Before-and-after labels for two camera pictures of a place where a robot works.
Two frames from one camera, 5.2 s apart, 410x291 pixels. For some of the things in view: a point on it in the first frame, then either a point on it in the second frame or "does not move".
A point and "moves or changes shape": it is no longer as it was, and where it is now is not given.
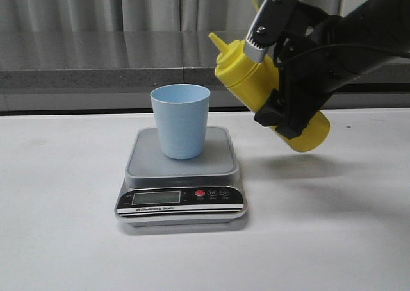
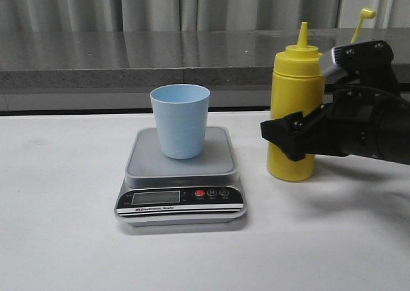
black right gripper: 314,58 -> 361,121
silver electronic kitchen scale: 160,191 does not move
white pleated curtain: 155,7 does not move
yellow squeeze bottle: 256,85 moves or changes shape
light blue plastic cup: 182,111 does not move
